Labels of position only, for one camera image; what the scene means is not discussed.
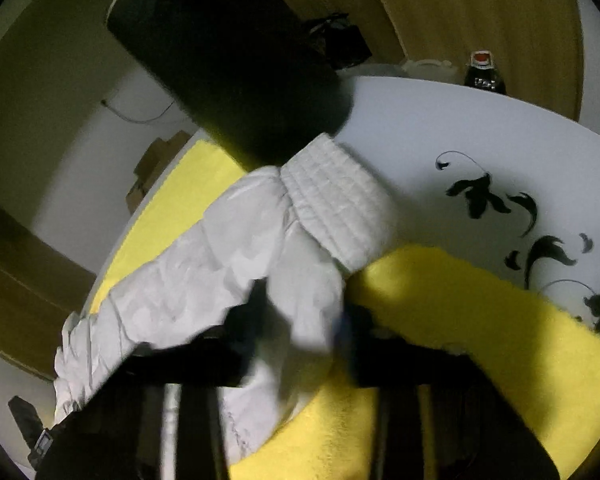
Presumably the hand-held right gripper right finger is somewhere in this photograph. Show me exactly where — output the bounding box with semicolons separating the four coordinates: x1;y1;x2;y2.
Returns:
339;307;562;480

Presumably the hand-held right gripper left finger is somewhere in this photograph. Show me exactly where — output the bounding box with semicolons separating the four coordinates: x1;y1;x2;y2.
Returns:
35;280;278;480

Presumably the white down jacket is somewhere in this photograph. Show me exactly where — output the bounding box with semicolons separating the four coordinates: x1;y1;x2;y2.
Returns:
52;132;401;466

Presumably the yellow blanket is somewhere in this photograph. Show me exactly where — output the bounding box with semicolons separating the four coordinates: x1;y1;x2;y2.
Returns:
87;137;600;480

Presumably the open cardboard box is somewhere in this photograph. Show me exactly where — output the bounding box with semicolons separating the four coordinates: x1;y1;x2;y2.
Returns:
125;130;193;211

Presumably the wooden wardrobe with light stripes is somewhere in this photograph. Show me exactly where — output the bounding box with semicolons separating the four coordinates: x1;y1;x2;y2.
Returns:
0;187;98;381

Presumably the white container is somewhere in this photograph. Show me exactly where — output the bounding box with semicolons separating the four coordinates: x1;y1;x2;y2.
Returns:
397;57;456;78

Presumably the dark bottle with red cap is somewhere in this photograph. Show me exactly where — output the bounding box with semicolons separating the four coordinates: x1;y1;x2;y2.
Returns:
464;50;507;95

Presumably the wooden door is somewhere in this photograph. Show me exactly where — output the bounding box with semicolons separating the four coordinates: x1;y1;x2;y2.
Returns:
355;0;583;121

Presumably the black wall cable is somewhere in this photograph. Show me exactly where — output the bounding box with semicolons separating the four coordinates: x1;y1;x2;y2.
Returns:
100;97;176;124

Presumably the black ribbed strap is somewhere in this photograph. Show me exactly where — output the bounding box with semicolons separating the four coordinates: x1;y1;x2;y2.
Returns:
7;395;56;466

